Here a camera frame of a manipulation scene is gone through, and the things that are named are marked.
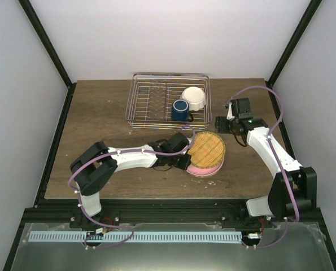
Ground pink plate with woven pattern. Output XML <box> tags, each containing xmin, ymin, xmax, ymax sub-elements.
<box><xmin>186</xmin><ymin>159</ymin><xmax>224</xmax><ymax>177</ymax></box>

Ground round woven bamboo tray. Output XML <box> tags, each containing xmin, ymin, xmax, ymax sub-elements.
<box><xmin>188</xmin><ymin>131</ymin><xmax>226</xmax><ymax>169</ymax></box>

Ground white scalloped bowl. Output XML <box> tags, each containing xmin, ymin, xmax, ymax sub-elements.
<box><xmin>180</xmin><ymin>86</ymin><xmax>206</xmax><ymax>111</ymax></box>

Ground dark blue mug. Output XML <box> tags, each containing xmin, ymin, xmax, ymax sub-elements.
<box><xmin>171</xmin><ymin>99</ymin><xmax>194</xmax><ymax>122</ymax></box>

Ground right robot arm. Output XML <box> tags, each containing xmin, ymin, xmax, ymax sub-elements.
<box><xmin>215</xmin><ymin>98</ymin><xmax>317</xmax><ymax>228</ymax></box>

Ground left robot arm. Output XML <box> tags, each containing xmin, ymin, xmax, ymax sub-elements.
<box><xmin>68</xmin><ymin>132</ymin><xmax>194</xmax><ymax>228</ymax></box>

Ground metal wire dish rack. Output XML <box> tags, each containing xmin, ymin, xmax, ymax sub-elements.
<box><xmin>125</xmin><ymin>72</ymin><xmax>212</xmax><ymax>131</ymax></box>

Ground light blue slotted cable duct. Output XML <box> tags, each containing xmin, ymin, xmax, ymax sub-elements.
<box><xmin>28</xmin><ymin>231</ymin><xmax>242</xmax><ymax>244</ymax></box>

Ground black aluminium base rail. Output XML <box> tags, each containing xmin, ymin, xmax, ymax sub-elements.
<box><xmin>23</xmin><ymin>198</ymin><xmax>321</xmax><ymax>229</ymax></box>

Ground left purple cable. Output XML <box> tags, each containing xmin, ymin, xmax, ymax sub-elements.
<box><xmin>68</xmin><ymin>125</ymin><xmax>197</xmax><ymax>226</ymax></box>

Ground right black frame post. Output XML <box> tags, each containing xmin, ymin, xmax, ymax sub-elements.
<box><xmin>266</xmin><ymin>0</ymin><xmax>322</xmax><ymax>87</ymax></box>

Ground black frame post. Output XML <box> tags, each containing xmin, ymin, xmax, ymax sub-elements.
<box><xmin>266</xmin><ymin>0</ymin><xmax>322</xmax><ymax>87</ymax></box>
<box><xmin>17</xmin><ymin>0</ymin><xmax>73</xmax><ymax>89</ymax></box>

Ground left black frame post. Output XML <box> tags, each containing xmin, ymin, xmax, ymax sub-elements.
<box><xmin>17</xmin><ymin>0</ymin><xmax>73</xmax><ymax>89</ymax></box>

